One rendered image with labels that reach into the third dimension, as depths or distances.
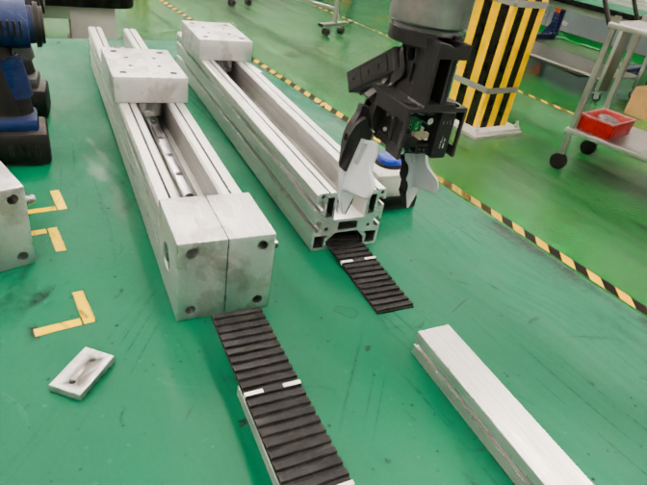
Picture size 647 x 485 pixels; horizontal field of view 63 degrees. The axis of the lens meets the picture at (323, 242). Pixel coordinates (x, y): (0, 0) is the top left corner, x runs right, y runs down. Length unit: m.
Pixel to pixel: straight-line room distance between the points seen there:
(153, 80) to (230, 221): 0.38
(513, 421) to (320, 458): 0.18
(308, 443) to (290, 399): 0.05
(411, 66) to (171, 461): 0.41
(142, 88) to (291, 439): 0.61
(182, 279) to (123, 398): 0.12
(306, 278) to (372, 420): 0.21
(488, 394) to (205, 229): 0.31
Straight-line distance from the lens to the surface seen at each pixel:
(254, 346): 0.50
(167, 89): 0.89
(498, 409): 0.52
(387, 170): 0.82
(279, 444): 0.43
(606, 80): 5.71
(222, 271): 0.55
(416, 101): 0.53
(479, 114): 3.84
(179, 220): 0.55
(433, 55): 0.52
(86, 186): 0.82
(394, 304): 0.63
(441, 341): 0.56
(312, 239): 0.68
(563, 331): 0.70
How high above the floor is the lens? 1.16
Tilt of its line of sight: 32 degrees down
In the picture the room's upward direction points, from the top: 10 degrees clockwise
